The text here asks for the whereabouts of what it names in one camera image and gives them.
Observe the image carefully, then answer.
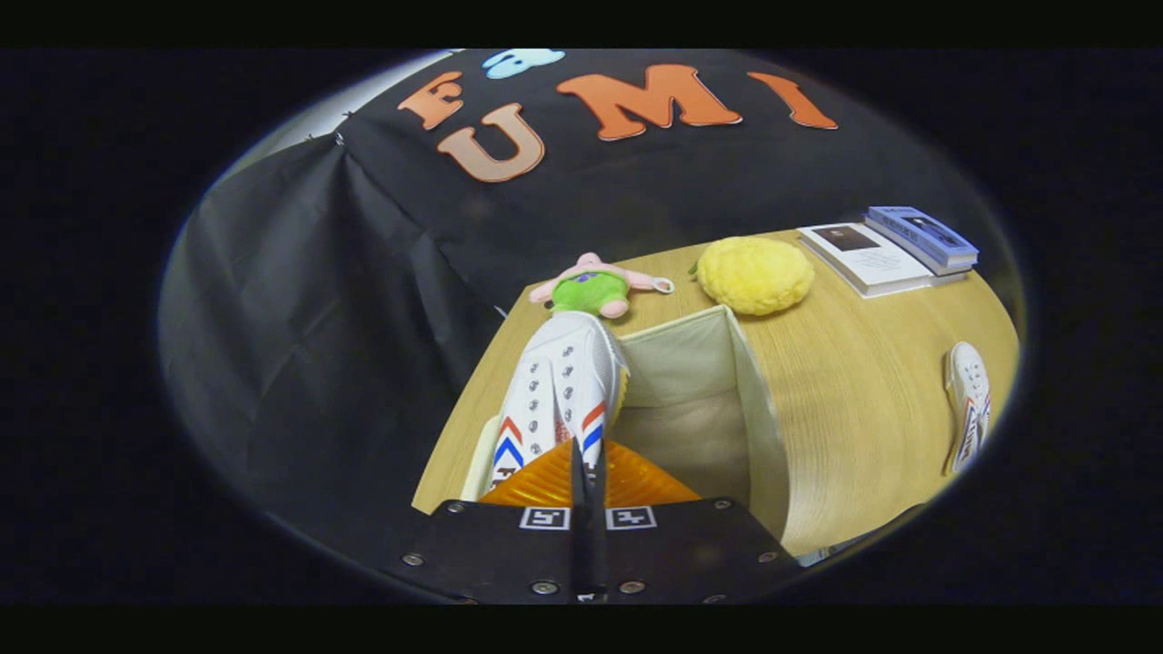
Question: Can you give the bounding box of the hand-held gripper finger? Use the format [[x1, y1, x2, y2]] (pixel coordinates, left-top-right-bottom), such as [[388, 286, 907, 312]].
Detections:
[[589, 440, 805, 605], [382, 439, 593, 605]]

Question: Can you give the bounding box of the white striped canvas shoe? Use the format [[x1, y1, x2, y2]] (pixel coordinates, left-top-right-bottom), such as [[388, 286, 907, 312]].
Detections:
[[491, 311, 631, 491], [941, 342, 993, 477]]

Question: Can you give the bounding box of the beige fabric storage box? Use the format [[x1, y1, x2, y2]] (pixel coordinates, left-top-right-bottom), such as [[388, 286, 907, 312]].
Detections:
[[459, 304, 791, 557]]

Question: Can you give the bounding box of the pink and green plush toy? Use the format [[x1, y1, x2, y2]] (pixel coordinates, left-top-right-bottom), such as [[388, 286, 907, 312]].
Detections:
[[529, 253, 675, 320]]

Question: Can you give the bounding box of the yellow fuzzy plush ball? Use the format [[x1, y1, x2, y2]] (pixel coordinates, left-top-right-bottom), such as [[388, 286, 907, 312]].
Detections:
[[691, 236, 816, 317]]

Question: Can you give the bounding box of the black backdrop cloth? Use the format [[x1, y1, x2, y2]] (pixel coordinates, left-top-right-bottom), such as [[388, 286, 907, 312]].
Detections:
[[159, 50, 1009, 546]]

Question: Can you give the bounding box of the white book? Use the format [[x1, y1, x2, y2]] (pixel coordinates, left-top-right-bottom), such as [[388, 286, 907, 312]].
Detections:
[[797, 223, 969, 299]]

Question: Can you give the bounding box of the blue book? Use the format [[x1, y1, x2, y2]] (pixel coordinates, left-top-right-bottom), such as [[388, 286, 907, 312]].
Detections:
[[863, 205, 980, 276]]

